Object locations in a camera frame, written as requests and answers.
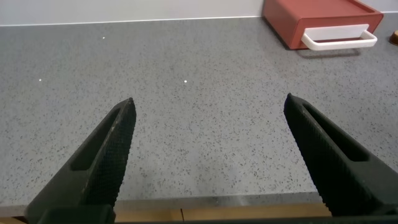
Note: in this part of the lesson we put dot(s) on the red drawer case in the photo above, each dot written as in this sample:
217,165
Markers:
280,15

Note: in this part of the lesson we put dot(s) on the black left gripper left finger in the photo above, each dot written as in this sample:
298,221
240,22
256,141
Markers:
102,168

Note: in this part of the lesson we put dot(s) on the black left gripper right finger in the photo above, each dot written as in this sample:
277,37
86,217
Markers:
335,165

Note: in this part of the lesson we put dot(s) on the toy toast slice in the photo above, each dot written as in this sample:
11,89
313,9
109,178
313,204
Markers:
395,38

